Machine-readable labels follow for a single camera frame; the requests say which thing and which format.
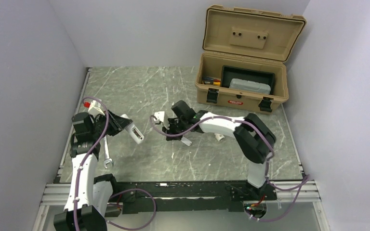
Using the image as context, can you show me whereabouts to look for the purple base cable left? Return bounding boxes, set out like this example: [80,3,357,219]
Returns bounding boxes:
[98,189,157,231]

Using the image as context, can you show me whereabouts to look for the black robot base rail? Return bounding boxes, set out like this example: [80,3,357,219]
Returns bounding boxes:
[110,180,277,214]

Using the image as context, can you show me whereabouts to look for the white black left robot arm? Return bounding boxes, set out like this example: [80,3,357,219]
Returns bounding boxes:
[53,111,132,231]

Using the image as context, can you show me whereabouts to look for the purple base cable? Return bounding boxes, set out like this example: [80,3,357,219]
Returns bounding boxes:
[247,173,310,223]
[98,189,157,231]

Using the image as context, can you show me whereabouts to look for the white remote control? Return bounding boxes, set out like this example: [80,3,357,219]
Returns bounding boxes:
[125,122,144,144]

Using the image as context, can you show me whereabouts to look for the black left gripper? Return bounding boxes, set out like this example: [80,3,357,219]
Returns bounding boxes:
[91,109,132,140]

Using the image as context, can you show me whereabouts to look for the tan plastic toolbox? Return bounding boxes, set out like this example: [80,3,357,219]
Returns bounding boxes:
[195,5,307,115]

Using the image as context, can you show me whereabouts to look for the black toolbox tray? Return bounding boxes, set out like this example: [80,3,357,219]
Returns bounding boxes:
[221,65,275,94]

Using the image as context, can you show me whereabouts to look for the screwdrivers in toolbox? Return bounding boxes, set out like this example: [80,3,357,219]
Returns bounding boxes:
[202,76,221,86]

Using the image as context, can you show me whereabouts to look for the grey plastic case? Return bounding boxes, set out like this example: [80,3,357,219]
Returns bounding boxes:
[229,78,271,94]

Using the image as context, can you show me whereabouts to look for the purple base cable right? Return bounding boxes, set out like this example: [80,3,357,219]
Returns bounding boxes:
[247,173,310,223]

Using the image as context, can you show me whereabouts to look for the white pipe elbow fitting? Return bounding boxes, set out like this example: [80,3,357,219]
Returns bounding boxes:
[214,133,225,141]

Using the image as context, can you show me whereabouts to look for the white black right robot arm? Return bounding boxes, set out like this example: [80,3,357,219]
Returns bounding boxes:
[150,101,276,200]

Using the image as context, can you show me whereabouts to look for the silver wrench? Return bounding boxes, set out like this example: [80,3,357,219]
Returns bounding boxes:
[103,136,114,169]

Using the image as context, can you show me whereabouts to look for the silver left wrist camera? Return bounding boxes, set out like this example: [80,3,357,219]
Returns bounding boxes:
[83,100,105,117]

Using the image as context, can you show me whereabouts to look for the white battery compartment cover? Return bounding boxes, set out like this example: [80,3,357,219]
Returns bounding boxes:
[181,137,192,146]

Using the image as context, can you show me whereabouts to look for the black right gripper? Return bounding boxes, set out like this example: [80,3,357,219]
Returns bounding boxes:
[162,118,188,141]

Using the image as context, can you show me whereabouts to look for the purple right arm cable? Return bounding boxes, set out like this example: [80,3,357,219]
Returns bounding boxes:
[150,115,310,192]

